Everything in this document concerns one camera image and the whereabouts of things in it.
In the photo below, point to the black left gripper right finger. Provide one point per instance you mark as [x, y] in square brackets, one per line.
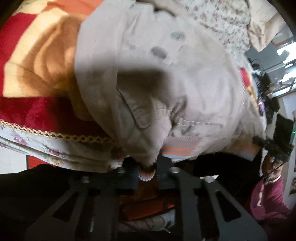
[204, 210]

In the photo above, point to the beige jacket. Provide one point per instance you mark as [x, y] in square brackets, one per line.
[160, 84]

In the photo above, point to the magenta sleeve forearm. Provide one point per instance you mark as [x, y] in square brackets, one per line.
[267, 201]

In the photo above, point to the person's right hand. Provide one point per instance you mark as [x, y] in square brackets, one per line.
[271, 170]

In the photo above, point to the beige curtain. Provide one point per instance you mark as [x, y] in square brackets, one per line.
[265, 23]

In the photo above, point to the orange red yellow blanket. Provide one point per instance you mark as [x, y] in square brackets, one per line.
[39, 92]

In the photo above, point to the floral bed quilt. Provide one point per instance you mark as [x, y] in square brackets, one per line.
[228, 20]

